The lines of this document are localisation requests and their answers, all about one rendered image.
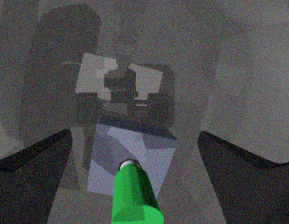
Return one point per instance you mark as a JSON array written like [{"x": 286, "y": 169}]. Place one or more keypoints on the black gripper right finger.
[{"x": 248, "y": 187}]

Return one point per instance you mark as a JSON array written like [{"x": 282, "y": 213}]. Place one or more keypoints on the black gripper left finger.
[{"x": 29, "y": 179}]

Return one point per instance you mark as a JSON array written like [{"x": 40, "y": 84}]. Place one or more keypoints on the blue-grey block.
[{"x": 117, "y": 141}]

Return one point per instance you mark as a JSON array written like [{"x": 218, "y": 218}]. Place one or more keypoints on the white marker with green band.
[{"x": 129, "y": 163}]

